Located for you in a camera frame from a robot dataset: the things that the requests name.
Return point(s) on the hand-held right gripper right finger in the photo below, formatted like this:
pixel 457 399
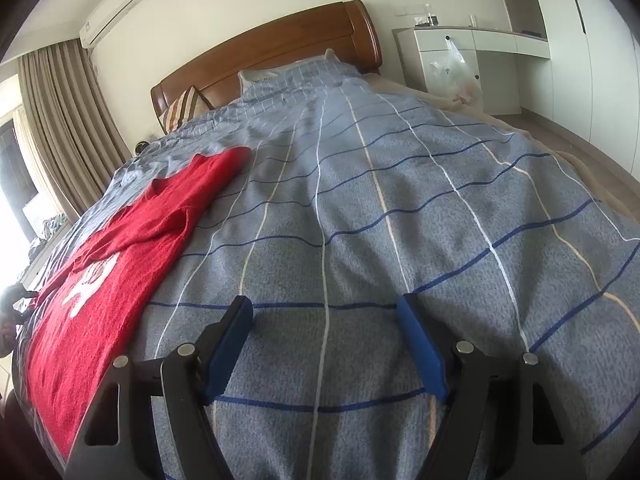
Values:
pixel 425 355

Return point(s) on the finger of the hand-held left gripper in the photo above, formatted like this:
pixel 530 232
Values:
pixel 20 300

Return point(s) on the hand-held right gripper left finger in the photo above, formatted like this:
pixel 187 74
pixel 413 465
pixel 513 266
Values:
pixel 227 350

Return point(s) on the red knitted sweater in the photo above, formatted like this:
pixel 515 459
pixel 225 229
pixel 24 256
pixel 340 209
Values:
pixel 125 260

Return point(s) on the pile of clothes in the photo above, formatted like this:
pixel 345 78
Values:
pixel 50 232

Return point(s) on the window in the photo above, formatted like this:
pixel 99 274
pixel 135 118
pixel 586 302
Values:
pixel 15 200

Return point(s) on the blue checked bed blanket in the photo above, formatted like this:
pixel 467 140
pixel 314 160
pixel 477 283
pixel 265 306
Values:
pixel 400 200

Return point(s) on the beige curtain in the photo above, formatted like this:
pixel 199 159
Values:
pixel 65 125

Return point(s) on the striped pillow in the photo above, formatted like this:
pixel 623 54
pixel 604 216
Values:
pixel 185 110

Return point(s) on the white pillow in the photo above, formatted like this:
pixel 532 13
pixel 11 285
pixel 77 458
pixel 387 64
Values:
pixel 260 76

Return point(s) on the white plastic bag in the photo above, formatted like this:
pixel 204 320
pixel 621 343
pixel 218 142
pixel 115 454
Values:
pixel 457 80

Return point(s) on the white air conditioner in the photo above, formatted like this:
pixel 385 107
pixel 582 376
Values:
pixel 112 12

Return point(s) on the wooden headboard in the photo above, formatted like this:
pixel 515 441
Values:
pixel 280 45

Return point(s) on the white desk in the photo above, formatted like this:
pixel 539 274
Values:
pixel 500 45

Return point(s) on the white wardrobe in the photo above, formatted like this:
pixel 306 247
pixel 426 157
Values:
pixel 590 60

